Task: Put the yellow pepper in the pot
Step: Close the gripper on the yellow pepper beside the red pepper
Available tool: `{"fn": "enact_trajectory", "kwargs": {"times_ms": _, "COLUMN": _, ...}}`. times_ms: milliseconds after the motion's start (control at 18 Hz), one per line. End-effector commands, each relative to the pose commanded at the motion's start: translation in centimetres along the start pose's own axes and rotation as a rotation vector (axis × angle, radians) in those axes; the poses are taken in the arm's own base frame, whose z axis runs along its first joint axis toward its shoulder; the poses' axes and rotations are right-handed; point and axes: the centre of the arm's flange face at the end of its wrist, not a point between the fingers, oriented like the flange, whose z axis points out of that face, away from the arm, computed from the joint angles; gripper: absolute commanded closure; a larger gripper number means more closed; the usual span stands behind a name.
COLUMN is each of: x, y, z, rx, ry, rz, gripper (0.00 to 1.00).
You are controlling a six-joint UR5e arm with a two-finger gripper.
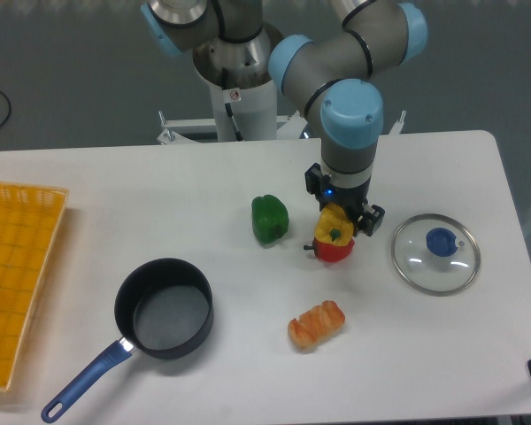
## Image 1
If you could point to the glass lid blue knob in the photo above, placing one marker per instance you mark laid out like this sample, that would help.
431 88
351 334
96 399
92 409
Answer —
435 254

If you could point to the red toy pepper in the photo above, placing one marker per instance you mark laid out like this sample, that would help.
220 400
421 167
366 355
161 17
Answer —
329 252

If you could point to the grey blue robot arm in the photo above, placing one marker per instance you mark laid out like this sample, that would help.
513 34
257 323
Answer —
246 63

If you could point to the yellow toy pepper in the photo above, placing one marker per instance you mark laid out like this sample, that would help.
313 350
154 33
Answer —
333 226

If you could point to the green toy pepper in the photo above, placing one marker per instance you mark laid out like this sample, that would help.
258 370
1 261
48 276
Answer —
270 218

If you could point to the yellow plastic basket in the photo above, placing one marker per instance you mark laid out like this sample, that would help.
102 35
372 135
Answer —
30 216

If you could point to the salmon sushi toy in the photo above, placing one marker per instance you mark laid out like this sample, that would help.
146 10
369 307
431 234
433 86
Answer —
316 325

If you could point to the black pot blue handle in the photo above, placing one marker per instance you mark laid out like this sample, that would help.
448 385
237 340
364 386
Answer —
163 309

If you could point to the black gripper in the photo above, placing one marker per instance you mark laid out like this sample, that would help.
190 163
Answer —
352 200

